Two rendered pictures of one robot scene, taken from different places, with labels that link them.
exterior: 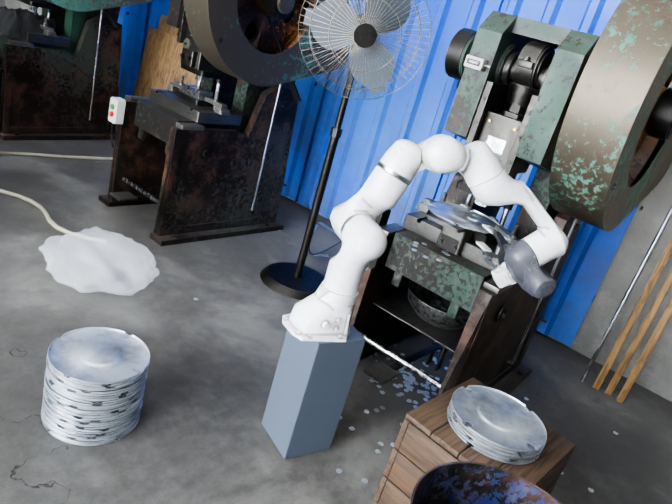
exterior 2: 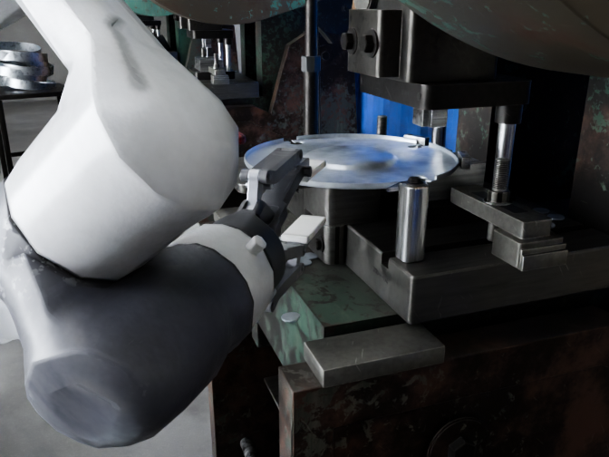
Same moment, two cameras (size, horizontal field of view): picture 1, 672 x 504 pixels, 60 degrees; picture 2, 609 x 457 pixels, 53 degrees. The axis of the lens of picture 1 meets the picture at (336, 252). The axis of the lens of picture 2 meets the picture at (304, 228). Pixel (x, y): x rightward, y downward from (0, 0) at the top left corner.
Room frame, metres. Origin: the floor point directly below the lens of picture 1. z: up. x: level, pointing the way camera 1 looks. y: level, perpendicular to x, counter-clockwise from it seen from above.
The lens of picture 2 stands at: (1.46, -0.87, 0.98)
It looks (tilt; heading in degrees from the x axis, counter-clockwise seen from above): 20 degrees down; 37
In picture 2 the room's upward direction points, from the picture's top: straight up
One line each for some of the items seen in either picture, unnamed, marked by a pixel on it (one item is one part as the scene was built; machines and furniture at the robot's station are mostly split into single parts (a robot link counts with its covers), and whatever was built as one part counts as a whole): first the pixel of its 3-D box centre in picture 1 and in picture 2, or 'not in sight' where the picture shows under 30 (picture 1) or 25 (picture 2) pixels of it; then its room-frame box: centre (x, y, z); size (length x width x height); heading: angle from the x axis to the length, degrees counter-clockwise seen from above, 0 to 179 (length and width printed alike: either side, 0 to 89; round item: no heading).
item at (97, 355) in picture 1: (100, 353); not in sight; (1.47, 0.60, 0.23); 0.29 x 0.29 x 0.01
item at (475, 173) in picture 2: not in sight; (427, 168); (2.25, -0.49, 0.76); 0.15 x 0.09 x 0.05; 57
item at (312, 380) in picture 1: (311, 383); not in sight; (1.64, -0.04, 0.23); 0.18 x 0.18 x 0.45; 38
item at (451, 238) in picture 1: (452, 234); (316, 207); (2.11, -0.40, 0.72); 0.25 x 0.14 x 0.14; 147
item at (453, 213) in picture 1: (463, 216); (350, 157); (2.15, -0.43, 0.78); 0.29 x 0.29 x 0.01
